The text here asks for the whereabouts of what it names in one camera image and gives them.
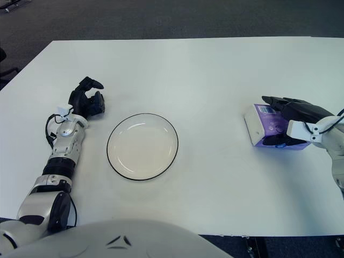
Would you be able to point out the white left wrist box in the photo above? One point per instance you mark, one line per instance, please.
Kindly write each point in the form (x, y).
(63, 110)

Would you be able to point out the purple tissue paper pack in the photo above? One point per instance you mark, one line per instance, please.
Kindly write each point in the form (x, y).
(255, 123)

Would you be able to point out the chair base with casters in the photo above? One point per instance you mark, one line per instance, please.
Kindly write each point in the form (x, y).
(8, 2)

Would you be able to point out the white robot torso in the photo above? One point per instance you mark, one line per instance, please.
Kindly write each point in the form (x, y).
(121, 242)

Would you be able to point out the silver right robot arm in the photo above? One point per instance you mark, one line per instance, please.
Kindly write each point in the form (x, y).
(336, 139)

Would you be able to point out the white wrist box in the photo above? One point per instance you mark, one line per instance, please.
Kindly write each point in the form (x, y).
(63, 110)
(301, 130)

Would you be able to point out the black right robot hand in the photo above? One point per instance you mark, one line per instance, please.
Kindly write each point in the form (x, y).
(303, 110)

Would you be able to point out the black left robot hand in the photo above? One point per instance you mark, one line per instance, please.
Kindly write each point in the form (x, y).
(79, 102)

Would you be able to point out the white plate with black rim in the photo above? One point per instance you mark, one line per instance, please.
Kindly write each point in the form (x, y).
(142, 147)

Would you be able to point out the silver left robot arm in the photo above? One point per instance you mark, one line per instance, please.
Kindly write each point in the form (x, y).
(64, 137)

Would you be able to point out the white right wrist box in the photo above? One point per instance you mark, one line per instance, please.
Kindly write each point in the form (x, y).
(301, 130)

